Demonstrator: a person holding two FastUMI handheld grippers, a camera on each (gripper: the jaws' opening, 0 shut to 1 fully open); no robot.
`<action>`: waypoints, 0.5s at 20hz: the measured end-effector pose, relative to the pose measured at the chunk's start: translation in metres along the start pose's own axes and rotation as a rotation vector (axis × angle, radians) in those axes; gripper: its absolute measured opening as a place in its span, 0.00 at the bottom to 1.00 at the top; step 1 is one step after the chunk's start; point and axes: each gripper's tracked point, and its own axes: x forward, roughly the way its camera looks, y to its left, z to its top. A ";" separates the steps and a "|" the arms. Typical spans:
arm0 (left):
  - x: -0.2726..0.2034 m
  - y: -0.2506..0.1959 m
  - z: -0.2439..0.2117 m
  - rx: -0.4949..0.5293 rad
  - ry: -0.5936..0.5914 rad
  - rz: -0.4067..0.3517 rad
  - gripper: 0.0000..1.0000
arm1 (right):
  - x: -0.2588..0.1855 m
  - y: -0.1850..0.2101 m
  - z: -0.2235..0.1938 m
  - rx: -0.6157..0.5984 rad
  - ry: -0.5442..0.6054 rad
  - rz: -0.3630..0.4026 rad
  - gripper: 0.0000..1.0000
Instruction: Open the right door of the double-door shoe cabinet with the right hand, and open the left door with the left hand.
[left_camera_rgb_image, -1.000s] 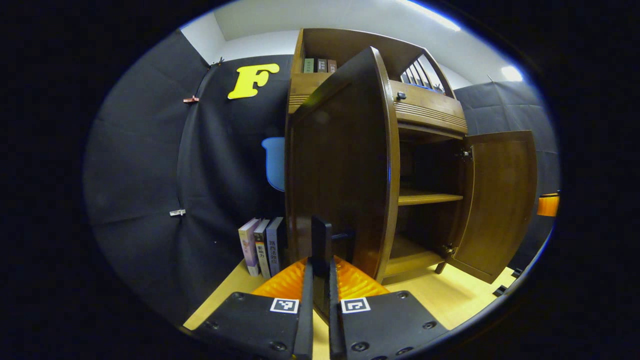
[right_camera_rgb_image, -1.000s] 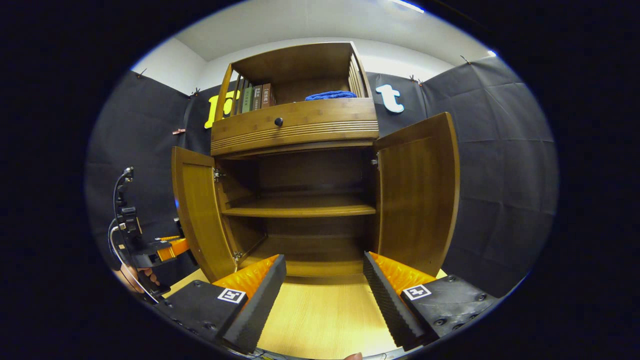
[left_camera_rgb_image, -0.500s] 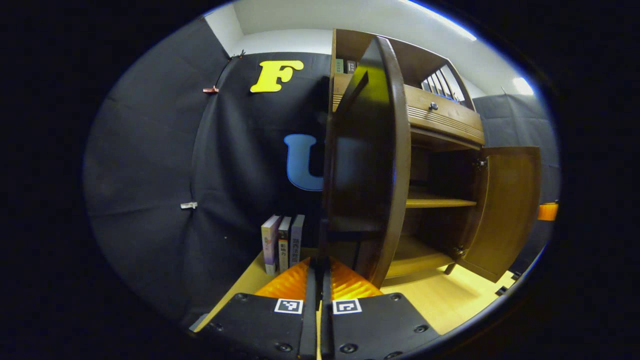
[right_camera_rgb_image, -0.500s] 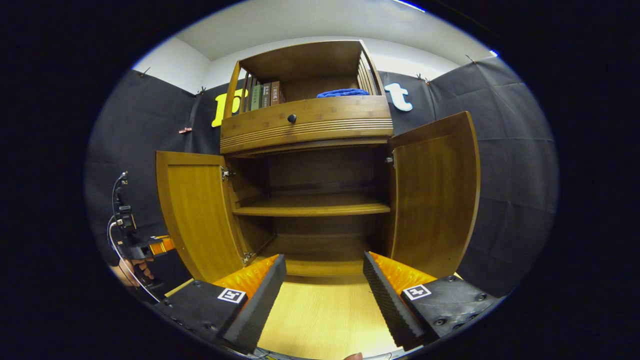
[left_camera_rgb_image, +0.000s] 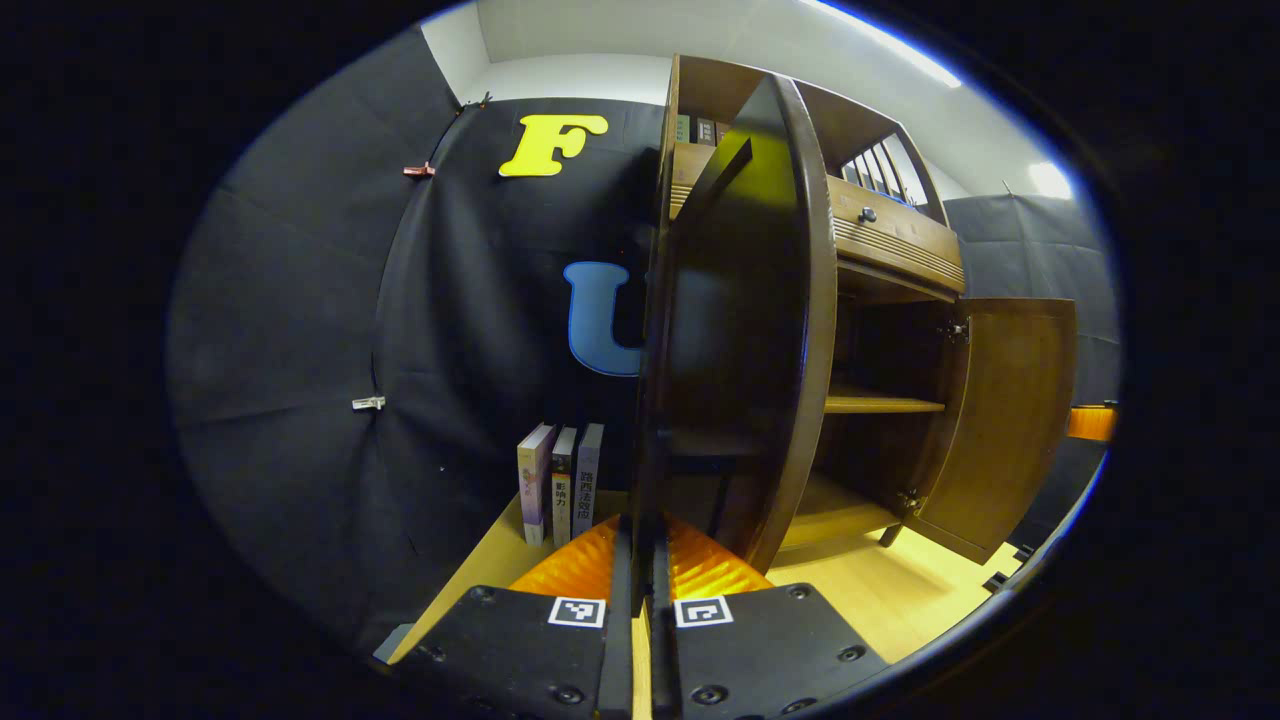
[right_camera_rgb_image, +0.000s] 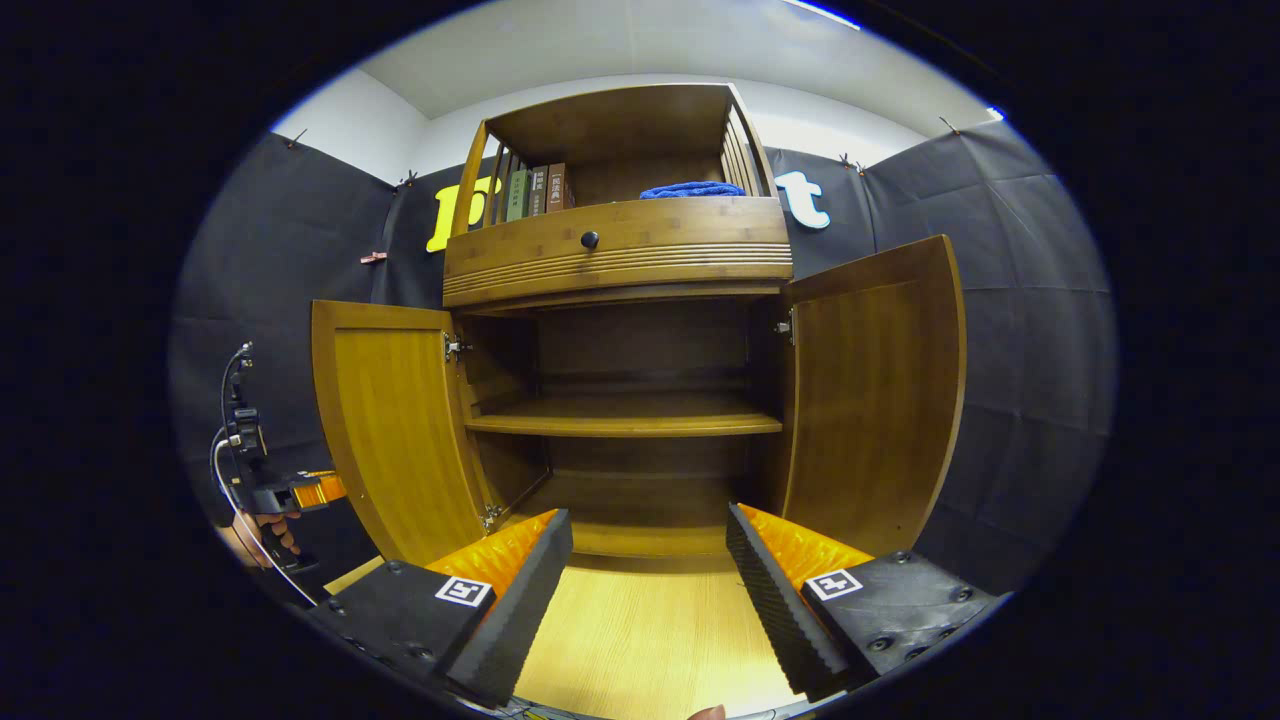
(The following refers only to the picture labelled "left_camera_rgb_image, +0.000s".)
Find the grey book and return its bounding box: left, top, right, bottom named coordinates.
left=572, top=423, right=605, bottom=541

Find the wooden shoe cabinet door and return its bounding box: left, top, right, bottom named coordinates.
left=636, top=73, right=839, bottom=576
left=905, top=297, right=1078, bottom=566

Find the pale purple book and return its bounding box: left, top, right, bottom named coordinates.
left=517, top=423, right=556, bottom=546

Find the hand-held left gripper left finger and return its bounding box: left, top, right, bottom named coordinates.
left=385, top=513, right=634, bottom=720

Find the wooden double-door shoe cabinet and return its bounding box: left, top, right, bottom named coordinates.
left=636, top=55, right=1079, bottom=576

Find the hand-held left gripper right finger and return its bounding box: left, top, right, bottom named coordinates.
left=652, top=513, right=891, bottom=720

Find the wooden cabinet drawer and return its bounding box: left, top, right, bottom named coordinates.
left=668, top=140, right=967, bottom=296

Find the black backdrop cloth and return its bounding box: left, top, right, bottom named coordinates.
left=165, top=25, right=1121, bottom=656

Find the white and orange book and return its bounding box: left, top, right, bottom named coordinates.
left=551, top=427, right=578, bottom=547

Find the wooden inner shelf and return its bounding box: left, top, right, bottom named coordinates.
left=825, top=392, right=946, bottom=415

